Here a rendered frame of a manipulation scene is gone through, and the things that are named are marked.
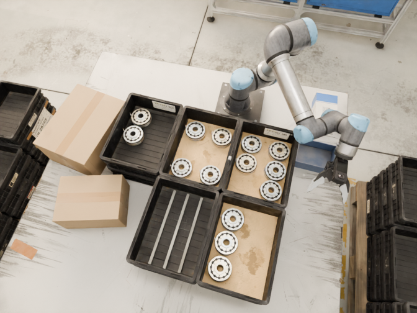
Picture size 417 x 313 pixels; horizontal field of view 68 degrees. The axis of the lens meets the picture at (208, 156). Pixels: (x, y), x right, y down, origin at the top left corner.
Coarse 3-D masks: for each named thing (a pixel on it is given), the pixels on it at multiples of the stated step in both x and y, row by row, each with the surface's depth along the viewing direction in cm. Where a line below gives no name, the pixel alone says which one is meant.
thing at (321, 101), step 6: (318, 96) 179; (324, 96) 179; (330, 96) 179; (336, 96) 179; (312, 102) 186; (318, 102) 177; (324, 102) 177; (330, 102) 177; (336, 102) 177; (312, 108) 184; (318, 108) 175; (324, 108) 175; (330, 108) 175; (336, 108) 175; (318, 114) 174
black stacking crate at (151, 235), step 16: (160, 192) 151; (176, 192) 151; (192, 192) 148; (208, 192) 141; (160, 208) 147; (176, 208) 147; (192, 208) 147; (208, 208) 147; (144, 224) 137; (160, 224) 144; (176, 224) 144; (144, 240) 141; (160, 240) 141; (176, 240) 141; (192, 240) 141; (144, 256) 138; (160, 256) 138; (176, 256) 138; (192, 256) 138; (176, 272) 135; (192, 272) 135
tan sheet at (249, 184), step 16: (240, 144) 161; (288, 144) 161; (256, 160) 157; (272, 160) 157; (288, 160) 157; (240, 176) 154; (256, 176) 154; (240, 192) 150; (256, 192) 150; (272, 192) 150
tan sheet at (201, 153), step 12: (192, 120) 168; (180, 144) 162; (192, 144) 162; (204, 144) 162; (180, 156) 159; (192, 156) 158; (204, 156) 158; (216, 156) 158; (180, 168) 156; (192, 168) 156; (192, 180) 153
